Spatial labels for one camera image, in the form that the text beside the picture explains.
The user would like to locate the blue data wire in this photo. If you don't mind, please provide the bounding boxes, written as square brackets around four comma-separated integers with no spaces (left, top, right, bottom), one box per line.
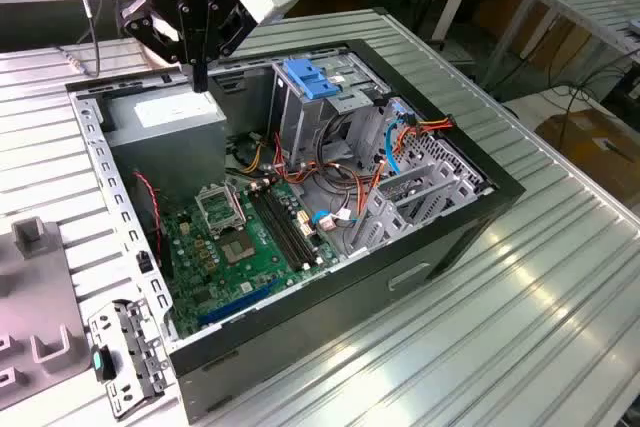
[312,104,409,226]

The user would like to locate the cable with metal plug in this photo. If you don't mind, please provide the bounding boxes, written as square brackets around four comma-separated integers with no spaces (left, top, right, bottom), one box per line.
[52,0,104,79]

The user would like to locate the metal disk bay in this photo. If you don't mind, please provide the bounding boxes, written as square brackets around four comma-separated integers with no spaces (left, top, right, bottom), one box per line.
[344,156,496,258]

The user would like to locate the large cardboard box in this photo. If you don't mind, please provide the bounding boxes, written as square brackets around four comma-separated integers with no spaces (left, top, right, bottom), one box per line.
[534,106,640,208]

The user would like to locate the black RAM slot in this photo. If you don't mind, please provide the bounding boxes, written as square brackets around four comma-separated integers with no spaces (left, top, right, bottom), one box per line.
[256,188,313,270]
[251,190,307,272]
[263,184,320,266]
[269,182,326,263]

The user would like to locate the grey power supply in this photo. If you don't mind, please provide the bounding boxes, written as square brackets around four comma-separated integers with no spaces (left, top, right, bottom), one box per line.
[102,81,229,203]

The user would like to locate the thick black cable bundle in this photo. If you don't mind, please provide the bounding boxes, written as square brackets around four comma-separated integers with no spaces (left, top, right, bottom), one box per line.
[319,111,361,198]

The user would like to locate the long blue expansion slot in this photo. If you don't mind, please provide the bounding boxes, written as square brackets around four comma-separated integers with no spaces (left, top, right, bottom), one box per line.
[197,279,276,328]

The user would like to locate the metal drive cage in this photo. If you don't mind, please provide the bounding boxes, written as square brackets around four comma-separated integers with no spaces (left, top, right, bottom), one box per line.
[267,49,396,168]

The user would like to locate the green motherboard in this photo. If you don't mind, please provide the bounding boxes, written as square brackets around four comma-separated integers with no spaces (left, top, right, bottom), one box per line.
[162,179,341,341]

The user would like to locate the blue plastic drive latch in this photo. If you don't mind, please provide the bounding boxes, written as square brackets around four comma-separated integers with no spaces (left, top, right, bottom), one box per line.
[282,57,344,102]

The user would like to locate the metal slot bracket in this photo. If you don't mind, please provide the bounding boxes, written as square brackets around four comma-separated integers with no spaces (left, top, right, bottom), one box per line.
[87,296,169,421]

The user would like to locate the orange red power wire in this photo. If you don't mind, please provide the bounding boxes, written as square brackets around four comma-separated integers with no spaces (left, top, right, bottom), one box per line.
[349,114,456,233]

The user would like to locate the yellow black power wires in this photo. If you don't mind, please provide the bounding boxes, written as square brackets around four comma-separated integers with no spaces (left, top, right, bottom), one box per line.
[243,139,274,174]

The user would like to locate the grey part rack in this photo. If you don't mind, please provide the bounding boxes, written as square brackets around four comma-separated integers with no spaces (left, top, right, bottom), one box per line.
[0,215,94,411]

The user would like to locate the CPU socket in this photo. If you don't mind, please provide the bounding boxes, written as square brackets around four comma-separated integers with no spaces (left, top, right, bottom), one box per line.
[219,229,259,266]

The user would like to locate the black PC case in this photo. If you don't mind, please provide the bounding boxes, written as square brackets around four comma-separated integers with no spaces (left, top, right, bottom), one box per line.
[64,36,527,426]

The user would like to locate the metal socket cover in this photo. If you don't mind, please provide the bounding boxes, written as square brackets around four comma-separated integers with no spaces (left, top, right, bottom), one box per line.
[193,184,249,238]

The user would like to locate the thin wires with white plug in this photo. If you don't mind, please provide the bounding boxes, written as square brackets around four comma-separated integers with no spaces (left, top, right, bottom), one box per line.
[317,206,361,233]

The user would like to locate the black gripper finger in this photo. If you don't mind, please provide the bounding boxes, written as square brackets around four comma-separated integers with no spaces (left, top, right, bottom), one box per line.
[199,0,259,93]
[118,0,201,93]

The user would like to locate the red orange wire bundle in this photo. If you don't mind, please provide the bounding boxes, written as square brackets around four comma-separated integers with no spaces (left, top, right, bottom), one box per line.
[272,131,361,198]

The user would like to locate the black latch with teal tab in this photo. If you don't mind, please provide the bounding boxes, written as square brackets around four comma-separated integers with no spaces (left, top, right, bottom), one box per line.
[91,344,117,383]

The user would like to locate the metal slat side table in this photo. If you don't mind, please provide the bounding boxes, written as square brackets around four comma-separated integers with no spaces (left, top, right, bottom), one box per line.
[482,0,640,93]

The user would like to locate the locking lever wire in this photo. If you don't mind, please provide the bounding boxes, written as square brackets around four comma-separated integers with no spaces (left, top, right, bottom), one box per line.
[225,179,250,228]

